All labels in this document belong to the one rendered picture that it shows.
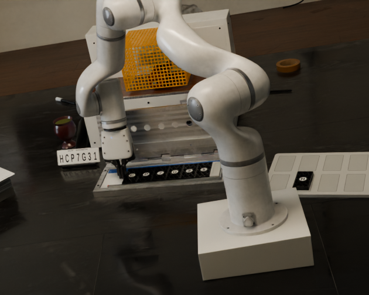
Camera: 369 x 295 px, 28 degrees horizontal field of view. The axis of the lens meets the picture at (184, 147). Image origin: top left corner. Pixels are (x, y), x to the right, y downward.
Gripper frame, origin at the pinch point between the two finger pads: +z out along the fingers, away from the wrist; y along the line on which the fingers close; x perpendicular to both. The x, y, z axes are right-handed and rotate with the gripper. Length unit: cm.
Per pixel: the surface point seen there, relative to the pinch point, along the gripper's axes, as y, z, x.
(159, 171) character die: 12.3, 1.2, 1.5
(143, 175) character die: 7.5, 1.6, -0.6
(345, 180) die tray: 73, 6, -10
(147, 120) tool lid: 8.8, -14.6, 10.6
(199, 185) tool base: 27.0, 4.5, -7.0
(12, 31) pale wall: -101, -40, 166
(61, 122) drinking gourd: -30.7, -12.3, 33.2
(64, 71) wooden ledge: -59, -20, 122
